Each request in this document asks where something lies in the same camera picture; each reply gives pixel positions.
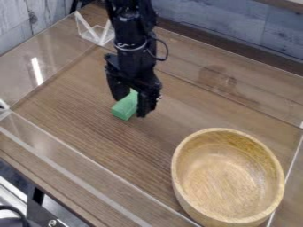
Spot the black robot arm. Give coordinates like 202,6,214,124
104,0,164,117

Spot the green rectangular block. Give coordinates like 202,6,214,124
111,90,138,121

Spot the black cable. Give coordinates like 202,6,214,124
0,204,31,227

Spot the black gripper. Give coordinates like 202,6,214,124
104,41,163,118

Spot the black table leg bracket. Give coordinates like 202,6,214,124
27,186,68,227

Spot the clear acrylic corner bracket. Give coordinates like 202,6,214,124
75,12,115,46

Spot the wooden bowl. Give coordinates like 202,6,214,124
171,128,286,227

